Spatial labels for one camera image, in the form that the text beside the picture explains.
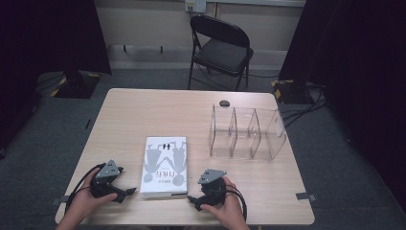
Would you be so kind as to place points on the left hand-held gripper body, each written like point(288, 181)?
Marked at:
point(108, 171)

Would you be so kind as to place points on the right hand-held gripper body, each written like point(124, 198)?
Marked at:
point(212, 188)

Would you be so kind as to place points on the white book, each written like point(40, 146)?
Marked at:
point(164, 179)

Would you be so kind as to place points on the clear acrylic book rack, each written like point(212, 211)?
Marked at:
point(247, 150)

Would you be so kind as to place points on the person's right hand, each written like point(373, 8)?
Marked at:
point(231, 207)

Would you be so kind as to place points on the person's left hand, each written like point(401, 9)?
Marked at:
point(86, 199)

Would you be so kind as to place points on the black marker pen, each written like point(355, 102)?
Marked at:
point(87, 124)

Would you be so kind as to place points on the grey tape strip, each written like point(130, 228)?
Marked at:
point(62, 200)
point(305, 196)

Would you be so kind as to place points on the small black round cap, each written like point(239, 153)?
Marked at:
point(224, 103)

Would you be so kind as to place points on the black stand base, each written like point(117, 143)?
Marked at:
point(292, 91)
point(76, 86)

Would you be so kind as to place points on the black folding chair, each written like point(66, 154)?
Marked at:
point(223, 52)

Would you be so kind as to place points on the black curtain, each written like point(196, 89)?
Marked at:
point(38, 41)
point(357, 80)

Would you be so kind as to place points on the white wall outlet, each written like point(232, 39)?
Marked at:
point(195, 5)

